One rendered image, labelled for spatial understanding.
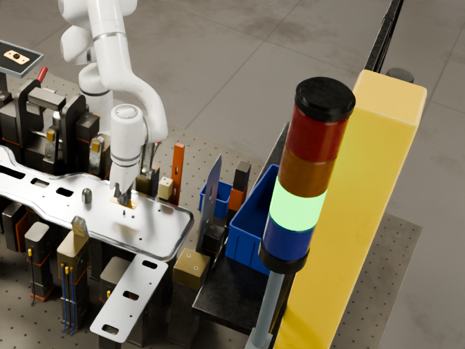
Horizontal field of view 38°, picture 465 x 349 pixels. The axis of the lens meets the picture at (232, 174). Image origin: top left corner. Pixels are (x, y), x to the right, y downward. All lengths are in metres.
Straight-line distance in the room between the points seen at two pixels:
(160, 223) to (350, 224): 1.09
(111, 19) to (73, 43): 0.50
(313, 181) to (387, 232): 1.82
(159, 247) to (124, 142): 0.35
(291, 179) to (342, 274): 0.34
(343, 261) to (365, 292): 1.30
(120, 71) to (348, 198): 0.98
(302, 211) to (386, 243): 1.74
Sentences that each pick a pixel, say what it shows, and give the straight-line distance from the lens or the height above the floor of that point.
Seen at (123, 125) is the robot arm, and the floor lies 1.38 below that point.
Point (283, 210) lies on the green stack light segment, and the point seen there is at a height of 1.90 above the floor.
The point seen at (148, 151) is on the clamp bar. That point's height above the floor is 1.14.
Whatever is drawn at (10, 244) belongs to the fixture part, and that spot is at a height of 0.73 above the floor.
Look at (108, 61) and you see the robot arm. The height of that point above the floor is 1.47.
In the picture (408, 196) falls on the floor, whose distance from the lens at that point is 3.93.
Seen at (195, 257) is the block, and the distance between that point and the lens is 1.93.
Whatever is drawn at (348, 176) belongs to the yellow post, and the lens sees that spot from 1.02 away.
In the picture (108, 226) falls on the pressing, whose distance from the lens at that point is 2.07.
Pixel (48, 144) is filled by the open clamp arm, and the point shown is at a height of 1.05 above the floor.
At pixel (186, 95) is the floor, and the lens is 4.25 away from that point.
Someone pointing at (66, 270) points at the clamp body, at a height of 0.99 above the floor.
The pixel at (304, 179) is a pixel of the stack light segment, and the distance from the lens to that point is 0.85.
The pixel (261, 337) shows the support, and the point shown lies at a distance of 1.16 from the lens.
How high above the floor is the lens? 2.53
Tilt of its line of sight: 43 degrees down
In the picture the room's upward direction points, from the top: 10 degrees clockwise
